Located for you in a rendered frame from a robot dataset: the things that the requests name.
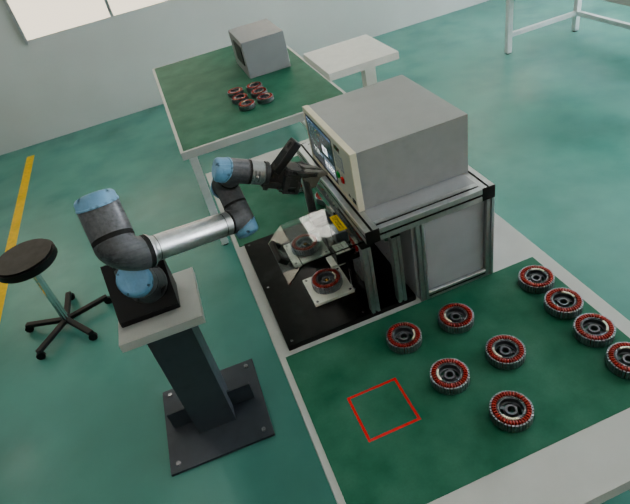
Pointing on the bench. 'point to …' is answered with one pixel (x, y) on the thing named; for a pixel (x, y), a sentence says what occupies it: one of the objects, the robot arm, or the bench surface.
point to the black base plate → (301, 320)
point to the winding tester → (390, 140)
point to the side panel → (455, 249)
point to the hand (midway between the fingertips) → (324, 170)
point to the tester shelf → (391, 218)
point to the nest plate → (331, 293)
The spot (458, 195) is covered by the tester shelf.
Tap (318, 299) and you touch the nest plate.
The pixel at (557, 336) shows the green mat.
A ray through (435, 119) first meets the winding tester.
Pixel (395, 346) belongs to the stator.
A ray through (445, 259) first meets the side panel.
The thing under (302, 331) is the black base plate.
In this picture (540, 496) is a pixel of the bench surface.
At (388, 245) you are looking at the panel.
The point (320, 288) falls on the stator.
